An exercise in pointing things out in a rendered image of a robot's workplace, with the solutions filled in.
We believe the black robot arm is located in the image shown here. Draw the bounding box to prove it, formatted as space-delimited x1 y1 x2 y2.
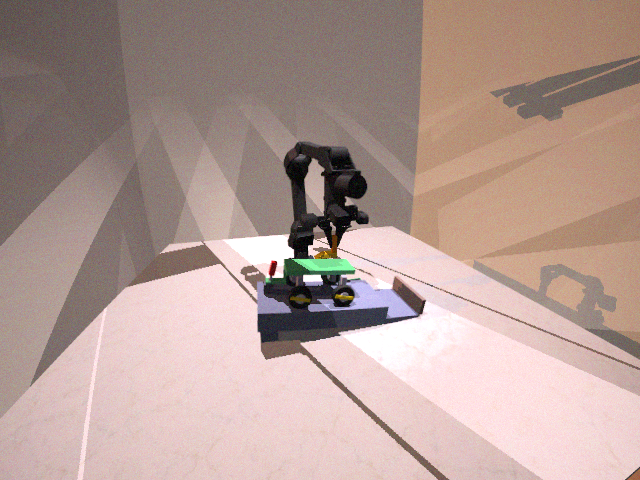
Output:
284 141 367 259

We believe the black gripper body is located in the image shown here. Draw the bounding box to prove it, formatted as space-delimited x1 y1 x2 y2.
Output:
300 194 369 228

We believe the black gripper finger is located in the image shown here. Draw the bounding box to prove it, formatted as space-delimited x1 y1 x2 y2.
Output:
318 223 332 248
335 225 352 248

